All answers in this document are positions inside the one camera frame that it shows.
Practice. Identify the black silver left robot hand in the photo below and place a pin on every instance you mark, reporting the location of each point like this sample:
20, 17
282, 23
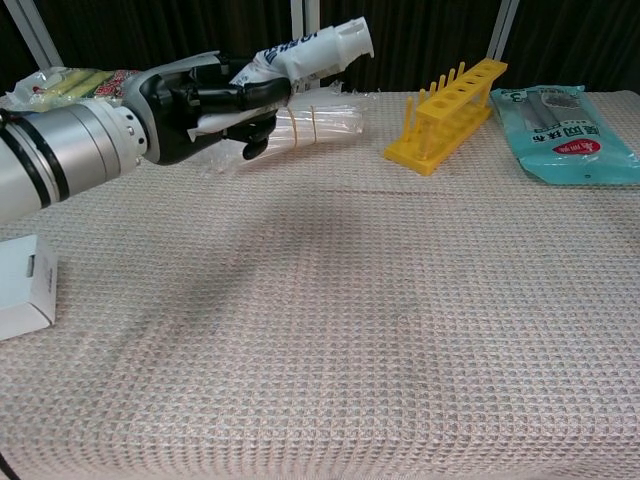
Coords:
170, 120

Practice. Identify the white toothpaste tube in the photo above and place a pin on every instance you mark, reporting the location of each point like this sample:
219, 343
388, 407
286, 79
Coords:
320, 47

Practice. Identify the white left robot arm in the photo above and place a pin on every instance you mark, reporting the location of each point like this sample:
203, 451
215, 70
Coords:
60, 155

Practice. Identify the packaged yellow sponges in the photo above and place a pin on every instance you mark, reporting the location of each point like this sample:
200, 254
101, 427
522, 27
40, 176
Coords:
70, 85

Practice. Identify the bundle of clear straws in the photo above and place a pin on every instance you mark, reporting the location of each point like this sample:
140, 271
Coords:
330, 122

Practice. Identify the white cardboard box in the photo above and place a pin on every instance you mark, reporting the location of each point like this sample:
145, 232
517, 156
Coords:
20, 285

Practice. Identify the beige waffle tablecloth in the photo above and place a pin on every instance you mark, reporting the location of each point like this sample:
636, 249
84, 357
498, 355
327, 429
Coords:
350, 310

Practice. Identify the yellow test tube rack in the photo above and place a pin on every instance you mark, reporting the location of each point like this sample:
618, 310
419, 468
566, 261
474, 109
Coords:
445, 120

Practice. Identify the teal cleaning cloth package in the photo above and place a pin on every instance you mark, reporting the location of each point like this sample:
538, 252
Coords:
565, 135

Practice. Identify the white partition post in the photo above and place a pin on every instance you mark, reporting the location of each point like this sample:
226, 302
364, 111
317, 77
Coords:
37, 35
305, 20
502, 30

